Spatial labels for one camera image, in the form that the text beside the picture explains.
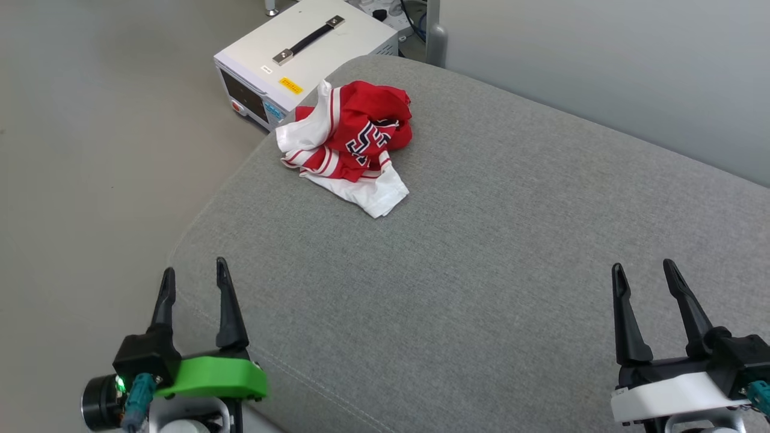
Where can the red and white jersey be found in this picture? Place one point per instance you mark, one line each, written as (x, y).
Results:
(361, 108)

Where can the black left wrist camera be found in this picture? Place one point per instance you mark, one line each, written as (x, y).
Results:
(102, 403)

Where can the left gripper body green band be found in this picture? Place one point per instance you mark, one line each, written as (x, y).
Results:
(210, 376)

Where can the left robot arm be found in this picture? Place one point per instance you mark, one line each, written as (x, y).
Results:
(186, 418)

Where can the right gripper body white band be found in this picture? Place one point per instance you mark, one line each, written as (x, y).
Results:
(674, 394)

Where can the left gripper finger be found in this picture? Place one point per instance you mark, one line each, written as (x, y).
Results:
(164, 300)
(230, 313)

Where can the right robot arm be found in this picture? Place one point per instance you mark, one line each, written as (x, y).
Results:
(692, 426)

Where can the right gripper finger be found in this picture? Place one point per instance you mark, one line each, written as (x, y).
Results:
(625, 325)
(689, 307)

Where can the white power strip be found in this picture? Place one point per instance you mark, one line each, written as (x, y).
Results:
(391, 18)

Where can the grey partition end post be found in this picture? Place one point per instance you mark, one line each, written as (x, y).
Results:
(437, 36)

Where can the white equipment box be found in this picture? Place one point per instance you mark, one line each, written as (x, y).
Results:
(313, 66)

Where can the white metal frame leg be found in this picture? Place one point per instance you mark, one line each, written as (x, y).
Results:
(272, 7)

